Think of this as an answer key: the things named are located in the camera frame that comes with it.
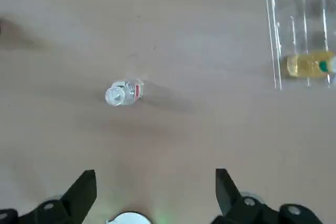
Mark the clear acrylic drinks shelf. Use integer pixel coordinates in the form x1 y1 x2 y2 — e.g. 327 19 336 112
264 0 336 91

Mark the clear plastic drink bottle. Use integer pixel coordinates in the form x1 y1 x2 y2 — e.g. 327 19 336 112
104 78 145 106

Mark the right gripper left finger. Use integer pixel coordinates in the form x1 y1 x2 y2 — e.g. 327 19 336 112
0 170 98 224

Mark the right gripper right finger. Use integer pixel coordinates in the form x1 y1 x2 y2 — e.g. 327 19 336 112
212 168 324 224

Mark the yellow tea bottle white cap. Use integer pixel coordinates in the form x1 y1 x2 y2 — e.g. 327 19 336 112
286 52 336 79

